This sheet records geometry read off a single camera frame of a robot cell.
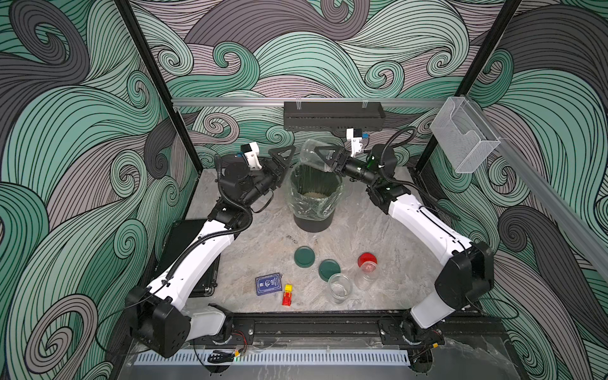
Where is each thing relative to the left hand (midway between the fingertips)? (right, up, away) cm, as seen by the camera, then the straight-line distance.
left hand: (293, 152), depth 64 cm
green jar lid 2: (+12, -40, +21) cm, 47 cm away
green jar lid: (+4, -37, +26) cm, 45 cm away
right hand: (+6, 0, +5) cm, 8 cm away
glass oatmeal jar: (+16, -46, +17) cm, 51 cm away
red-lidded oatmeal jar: (+27, -42, +22) cm, 55 cm away
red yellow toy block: (-3, -48, +15) cm, 50 cm away
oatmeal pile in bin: (+9, -13, +39) cm, 42 cm away
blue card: (-9, -44, +17) cm, 48 cm away
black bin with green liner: (+7, -20, +19) cm, 28 cm away
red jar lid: (+28, -37, +25) cm, 53 cm away
